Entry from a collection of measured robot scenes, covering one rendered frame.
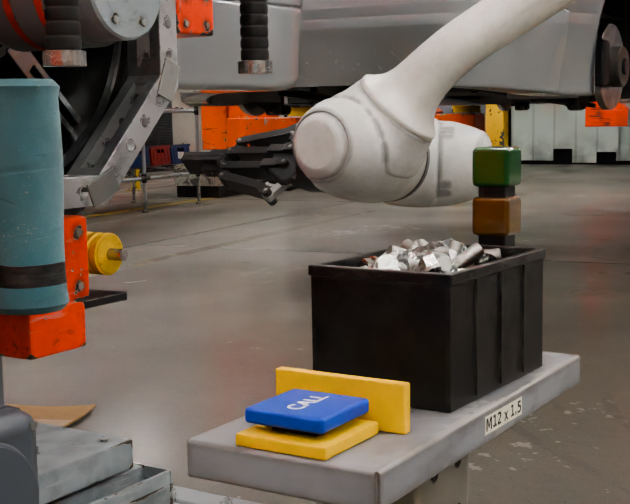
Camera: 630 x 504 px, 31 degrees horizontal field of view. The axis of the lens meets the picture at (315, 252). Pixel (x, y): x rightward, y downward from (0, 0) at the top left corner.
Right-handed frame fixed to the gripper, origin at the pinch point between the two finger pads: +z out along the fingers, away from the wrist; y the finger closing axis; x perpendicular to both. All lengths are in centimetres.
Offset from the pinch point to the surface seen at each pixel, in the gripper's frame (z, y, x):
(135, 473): 16.8, -32.3, -34.3
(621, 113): 223, 673, -676
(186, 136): 501, 441, -456
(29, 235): -2.3, -29.6, 21.0
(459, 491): -54, -45, 7
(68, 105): 19.7, 1.8, 10.0
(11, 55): 19.8, -0.7, 21.9
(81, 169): 13.1, -7.9, 7.4
